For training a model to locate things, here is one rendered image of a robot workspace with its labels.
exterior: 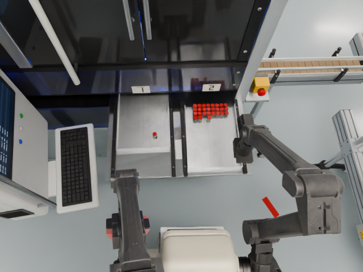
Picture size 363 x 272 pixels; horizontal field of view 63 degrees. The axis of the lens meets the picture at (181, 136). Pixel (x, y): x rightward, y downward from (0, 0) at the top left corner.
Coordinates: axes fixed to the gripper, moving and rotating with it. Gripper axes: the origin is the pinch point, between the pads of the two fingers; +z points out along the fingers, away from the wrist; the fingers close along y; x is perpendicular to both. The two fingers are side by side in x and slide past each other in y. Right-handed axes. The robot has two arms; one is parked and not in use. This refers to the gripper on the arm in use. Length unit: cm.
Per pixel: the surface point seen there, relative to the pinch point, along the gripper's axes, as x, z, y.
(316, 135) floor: -93, 109, 56
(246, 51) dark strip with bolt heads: -3.3, -19.9, 38.7
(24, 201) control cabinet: 86, 2, -16
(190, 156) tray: 19.0, 20.2, 7.8
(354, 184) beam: -84, 61, 2
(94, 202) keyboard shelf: 65, 28, -12
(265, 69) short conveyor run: -22, 12, 52
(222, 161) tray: 3.3, 20.3, 5.3
